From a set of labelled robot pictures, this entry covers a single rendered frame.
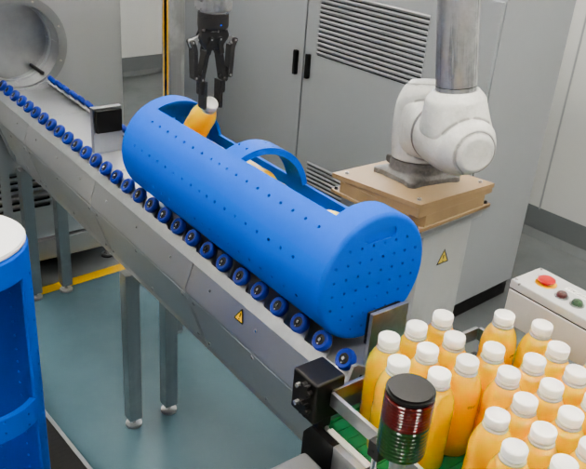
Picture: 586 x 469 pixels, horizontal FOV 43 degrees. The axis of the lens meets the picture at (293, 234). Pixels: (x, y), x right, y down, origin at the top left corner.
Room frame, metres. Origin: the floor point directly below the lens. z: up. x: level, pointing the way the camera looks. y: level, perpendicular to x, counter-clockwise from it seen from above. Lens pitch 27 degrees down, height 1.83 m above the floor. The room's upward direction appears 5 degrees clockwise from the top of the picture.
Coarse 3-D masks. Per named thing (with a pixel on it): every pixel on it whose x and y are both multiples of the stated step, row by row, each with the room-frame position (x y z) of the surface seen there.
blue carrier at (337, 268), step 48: (144, 144) 1.81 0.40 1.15; (192, 144) 1.69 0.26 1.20; (240, 144) 1.64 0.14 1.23; (192, 192) 1.60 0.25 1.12; (240, 192) 1.48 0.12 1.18; (288, 192) 1.42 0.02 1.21; (240, 240) 1.43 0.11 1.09; (288, 240) 1.32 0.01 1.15; (336, 240) 1.25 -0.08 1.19; (384, 240) 1.31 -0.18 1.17; (288, 288) 1.29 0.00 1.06; (336, 288) 1.24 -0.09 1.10; (384, 288) 1.32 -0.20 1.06; (336, 336) 1.26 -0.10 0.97
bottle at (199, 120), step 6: (198, 108) 1.80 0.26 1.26; (192, 114) 1.81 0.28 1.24; (198, 114) 1.80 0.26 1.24; (204, 114) 1.80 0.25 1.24; (210, 114) 1.80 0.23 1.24; (216, 114) 1.82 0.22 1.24; (186, 120) 1.84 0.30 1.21; (192, 120) 1.81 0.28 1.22; (198, 120) 1.80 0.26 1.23; (204, 120) 1.80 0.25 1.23; (210, 120) 1.80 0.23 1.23; (186, 126) 1.83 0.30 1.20; (192, 126) 1.81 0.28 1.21; (198, 126) 1.80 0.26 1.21; (204, 126) 1.80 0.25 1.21; (210, 126) 1.81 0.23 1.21; (198, 132) 1.82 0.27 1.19; (204, 132) 1.82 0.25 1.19
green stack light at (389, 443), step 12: (384, 432) 0.72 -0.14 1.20; (396, 432) 0.71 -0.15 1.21; (384, 444) 0.72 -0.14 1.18; (396, 444) 0.71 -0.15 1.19; (408, 444) 0.71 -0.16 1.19; (420, 444) 0.71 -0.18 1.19; (384, 456) 0.72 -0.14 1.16; (396, 456) 0.71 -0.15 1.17; (408, 456) 0.71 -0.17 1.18; (420, 456) 0.72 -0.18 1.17
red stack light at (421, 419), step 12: (384, 396) 0.74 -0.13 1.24; (384, 408) 0.73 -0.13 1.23; (396, 408) 0.71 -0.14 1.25; (408, 408) 0.71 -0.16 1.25; (432, 408) 0.72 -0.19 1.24; (384, 420) 0.73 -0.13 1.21; (396, 420) 0.71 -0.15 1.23; (408, 420) 0.71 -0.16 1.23; (420, 420) 0.71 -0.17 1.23; (408, 432) 0.71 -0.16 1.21; (420, 432) 0.71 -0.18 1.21
